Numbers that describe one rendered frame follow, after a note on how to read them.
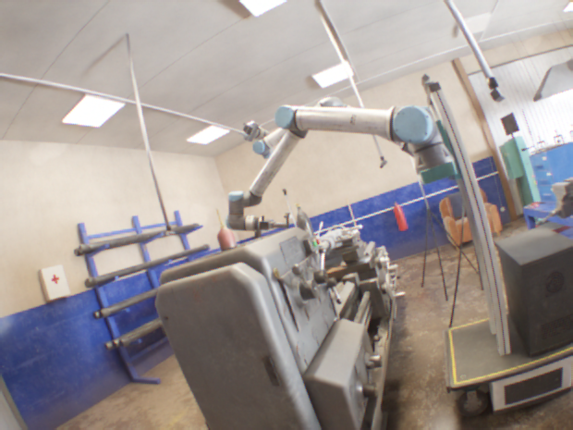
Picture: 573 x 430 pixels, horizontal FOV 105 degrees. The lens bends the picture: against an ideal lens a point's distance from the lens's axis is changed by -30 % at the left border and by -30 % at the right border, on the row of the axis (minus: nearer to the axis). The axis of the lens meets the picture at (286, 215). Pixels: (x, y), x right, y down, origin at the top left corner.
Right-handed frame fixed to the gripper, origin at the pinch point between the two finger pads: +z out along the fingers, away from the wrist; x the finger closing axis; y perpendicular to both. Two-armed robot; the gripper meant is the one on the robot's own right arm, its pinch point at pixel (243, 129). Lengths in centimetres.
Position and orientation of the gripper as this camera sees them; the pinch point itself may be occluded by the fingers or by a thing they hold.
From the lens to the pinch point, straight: 205.0
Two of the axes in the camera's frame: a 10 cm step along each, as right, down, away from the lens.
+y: 8.1, 5.2, -2.6
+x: -4.6, 8.5, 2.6
